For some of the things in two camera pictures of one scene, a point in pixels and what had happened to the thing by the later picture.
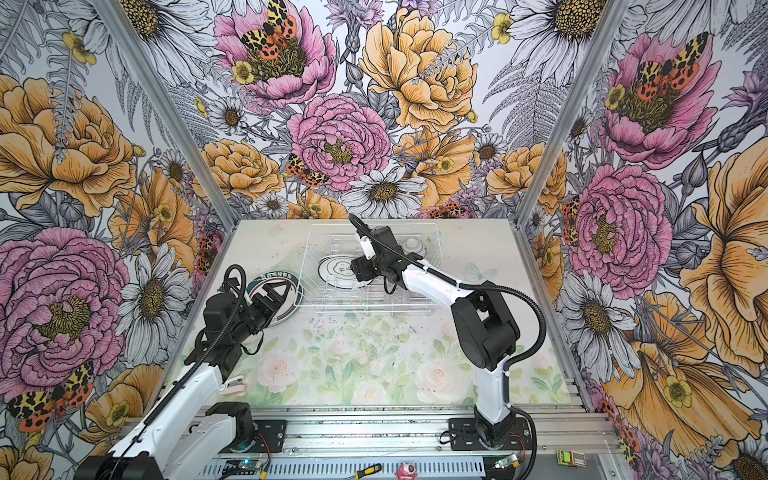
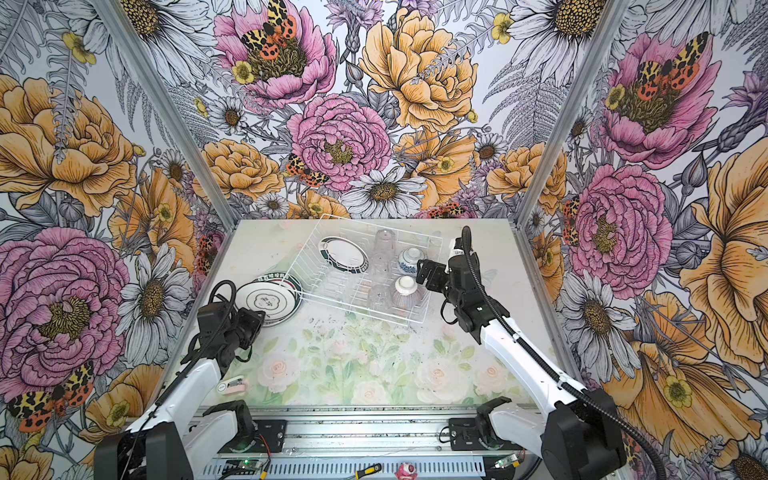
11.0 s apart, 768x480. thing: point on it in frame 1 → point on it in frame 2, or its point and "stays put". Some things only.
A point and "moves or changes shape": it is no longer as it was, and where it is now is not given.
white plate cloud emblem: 337,272 moves or changes shape
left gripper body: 256,316 stays put
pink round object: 403,475 stays put
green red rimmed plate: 293,298 stays put
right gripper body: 369,267 → 440,281
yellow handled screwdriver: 366,471 stays put
